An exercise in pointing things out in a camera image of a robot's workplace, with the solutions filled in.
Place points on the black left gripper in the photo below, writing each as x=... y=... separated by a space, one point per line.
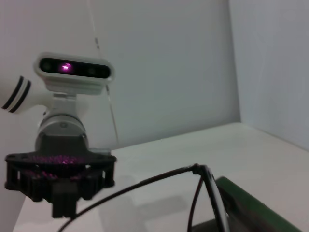
x=60 y=147

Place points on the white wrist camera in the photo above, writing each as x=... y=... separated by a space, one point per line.
x=72 y=84

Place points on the black round glasses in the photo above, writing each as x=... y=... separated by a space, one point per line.
x=195 y=168

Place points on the green glasses case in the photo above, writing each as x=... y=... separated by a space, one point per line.
x=253 y=205

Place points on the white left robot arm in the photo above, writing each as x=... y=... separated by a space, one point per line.
x=21 y=96

